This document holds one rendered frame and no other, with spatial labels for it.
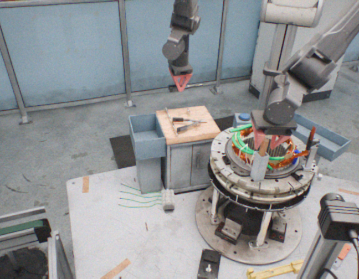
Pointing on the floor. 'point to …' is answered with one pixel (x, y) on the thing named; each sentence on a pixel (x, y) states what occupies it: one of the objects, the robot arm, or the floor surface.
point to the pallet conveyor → (25, 233)
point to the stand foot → (3, 269)
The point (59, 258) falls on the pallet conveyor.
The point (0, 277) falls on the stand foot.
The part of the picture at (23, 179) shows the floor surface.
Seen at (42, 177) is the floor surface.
